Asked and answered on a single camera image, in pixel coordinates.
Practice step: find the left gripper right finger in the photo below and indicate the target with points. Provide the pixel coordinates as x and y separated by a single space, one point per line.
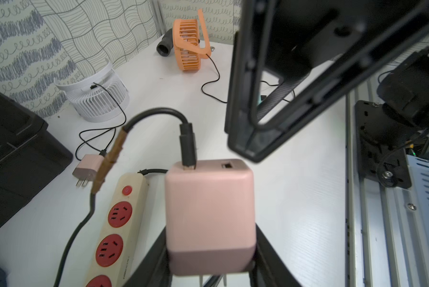
268 270

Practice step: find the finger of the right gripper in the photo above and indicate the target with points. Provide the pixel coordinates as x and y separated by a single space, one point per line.
293 59

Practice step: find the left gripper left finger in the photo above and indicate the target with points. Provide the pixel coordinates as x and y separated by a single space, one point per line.
154 269

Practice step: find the beige red power strip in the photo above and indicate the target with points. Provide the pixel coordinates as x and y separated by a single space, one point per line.
113 258

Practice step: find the pink adapter blue fan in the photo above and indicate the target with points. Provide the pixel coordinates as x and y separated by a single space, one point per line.
210 218

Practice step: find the pink adapter white fan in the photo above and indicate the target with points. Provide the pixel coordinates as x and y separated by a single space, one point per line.
87 169

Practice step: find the orange desk fan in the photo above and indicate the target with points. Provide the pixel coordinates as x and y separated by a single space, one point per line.
191 42

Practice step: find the white round desk fan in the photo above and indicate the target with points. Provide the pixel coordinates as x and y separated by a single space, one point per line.
98 98

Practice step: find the black cylindrical flashlight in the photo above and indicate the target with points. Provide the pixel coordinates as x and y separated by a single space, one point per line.
166 44

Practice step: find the black plastic toolbox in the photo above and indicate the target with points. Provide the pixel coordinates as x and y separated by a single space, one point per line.
30 157

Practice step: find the aluminium rail frame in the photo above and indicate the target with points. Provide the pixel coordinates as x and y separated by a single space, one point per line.
387 228

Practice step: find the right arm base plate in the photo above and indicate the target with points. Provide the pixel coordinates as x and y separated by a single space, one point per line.
379 131

